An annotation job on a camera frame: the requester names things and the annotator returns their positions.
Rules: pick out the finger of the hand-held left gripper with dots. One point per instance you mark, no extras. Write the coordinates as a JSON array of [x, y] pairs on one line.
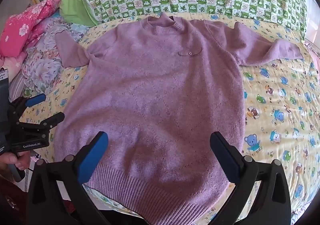
[[35, 100], [50, 119]]

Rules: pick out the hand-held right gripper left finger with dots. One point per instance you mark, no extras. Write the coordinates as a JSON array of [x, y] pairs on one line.
[[88, 157]]

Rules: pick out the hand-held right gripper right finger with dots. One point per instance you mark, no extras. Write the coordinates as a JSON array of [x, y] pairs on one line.
[[226, 158]]

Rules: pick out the purple knitted sweater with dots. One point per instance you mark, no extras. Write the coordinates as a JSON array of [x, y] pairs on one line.
[[155, 90]]

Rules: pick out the person's left hand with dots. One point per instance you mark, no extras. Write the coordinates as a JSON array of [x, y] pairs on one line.
[[11, 162]]

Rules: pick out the pale floral quilt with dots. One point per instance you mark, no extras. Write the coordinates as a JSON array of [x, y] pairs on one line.
[[40, 62]]

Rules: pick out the yellow bear print bedsheet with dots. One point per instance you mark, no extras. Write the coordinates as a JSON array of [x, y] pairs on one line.
[[280, 110]]

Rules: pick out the pink floral blanket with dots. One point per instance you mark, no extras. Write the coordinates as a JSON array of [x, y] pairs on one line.
[[22, 25]]

